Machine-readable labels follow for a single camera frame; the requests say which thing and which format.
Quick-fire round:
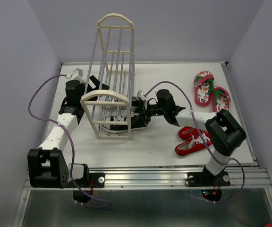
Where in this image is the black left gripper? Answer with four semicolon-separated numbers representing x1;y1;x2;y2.
79;76;109;105

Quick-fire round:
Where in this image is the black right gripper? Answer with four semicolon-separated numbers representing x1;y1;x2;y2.
130;101;166;128

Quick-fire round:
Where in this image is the cream and chrome shoe shelf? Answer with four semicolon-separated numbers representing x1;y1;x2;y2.
81;13;135;140

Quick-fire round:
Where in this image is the pink green flip-flop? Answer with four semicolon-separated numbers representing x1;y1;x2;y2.
210;86;230;112
194;70;214;107

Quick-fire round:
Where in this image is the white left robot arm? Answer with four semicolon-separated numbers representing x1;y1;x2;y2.
27;76;105;188

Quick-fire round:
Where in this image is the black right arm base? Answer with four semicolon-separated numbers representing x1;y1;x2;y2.
185;171;231;202

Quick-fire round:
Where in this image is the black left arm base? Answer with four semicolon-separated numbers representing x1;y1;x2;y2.
72;172;105;203

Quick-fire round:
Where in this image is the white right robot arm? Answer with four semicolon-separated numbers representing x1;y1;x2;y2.
136;89;247;187

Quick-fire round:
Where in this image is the red sneaker far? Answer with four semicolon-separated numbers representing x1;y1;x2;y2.
178;126;200;140

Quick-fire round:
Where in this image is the red sneaker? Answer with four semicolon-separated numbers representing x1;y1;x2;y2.
178;126;200;140
175;132;212;157

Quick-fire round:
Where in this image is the red sneaker near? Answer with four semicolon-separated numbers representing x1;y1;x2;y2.
175;132;212;157

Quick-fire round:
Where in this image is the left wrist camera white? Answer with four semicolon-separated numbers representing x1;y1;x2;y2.
66;68;84;82

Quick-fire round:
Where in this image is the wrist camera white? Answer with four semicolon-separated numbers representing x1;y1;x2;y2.
136;90;147;101
66;68;84;82

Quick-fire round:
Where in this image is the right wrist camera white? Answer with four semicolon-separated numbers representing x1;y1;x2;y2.
136;90;147;101

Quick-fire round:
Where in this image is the aluminium mounting rail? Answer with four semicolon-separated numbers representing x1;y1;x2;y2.
24;168;272;190

